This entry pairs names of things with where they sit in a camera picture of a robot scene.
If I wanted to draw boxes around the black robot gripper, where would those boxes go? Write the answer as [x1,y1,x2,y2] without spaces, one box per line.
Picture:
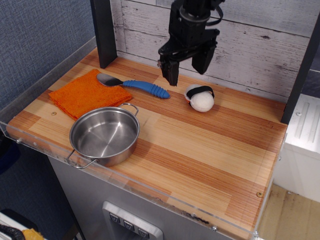
[158,4,220,86]

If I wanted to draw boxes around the white plush ball toy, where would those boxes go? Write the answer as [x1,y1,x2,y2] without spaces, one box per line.
[184,84,215,113]

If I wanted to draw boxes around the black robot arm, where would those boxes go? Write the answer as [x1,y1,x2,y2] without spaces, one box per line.
[158,0,223,86]

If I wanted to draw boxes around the stainless steel pot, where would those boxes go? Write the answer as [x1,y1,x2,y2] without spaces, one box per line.
[66,103,140,169]

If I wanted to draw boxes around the orange folded cloth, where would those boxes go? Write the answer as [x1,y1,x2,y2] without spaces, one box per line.
[49,69,133,120]

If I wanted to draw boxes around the white side cabinet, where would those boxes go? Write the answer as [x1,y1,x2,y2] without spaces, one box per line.
[273,94,320,202]

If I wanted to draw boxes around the grey cabinet with buttons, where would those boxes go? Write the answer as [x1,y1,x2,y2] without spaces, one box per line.
[49,157,253,240]

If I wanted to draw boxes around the yellow object at corner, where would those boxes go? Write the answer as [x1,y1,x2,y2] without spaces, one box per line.
[22,228,45,240]

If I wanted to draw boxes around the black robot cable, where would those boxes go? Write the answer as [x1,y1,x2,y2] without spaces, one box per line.
[206,6,224,27]

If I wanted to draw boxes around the blue handled metal spoon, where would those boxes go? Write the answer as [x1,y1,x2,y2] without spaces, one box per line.
[96,73,170,99]

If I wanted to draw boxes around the dark left vertical post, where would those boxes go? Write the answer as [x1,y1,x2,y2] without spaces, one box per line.
[90,0,118,69]

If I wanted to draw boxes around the dark vertical post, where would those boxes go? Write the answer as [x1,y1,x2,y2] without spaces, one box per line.
[90,0,118,69]
[280,15,320,125]

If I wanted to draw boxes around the dark right vertical post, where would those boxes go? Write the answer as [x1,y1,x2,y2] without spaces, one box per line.
[280,15,320,125]

